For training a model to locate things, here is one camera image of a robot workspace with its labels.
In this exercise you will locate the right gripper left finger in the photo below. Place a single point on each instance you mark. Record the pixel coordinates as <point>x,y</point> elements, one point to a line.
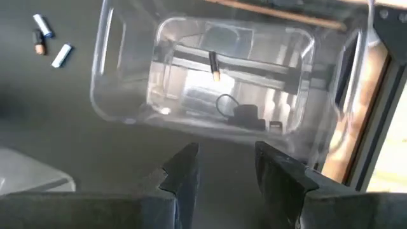
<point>95,211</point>

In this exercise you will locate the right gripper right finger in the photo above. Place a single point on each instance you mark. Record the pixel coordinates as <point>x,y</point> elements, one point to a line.
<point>334,213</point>

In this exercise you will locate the white blue battery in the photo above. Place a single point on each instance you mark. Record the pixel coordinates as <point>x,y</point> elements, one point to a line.
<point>62,55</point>

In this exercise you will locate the slim black copper battery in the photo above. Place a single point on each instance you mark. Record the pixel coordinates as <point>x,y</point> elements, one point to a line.
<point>214,63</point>
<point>38,39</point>

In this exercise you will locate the batteries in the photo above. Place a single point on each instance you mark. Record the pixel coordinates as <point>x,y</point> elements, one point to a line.
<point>43,25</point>

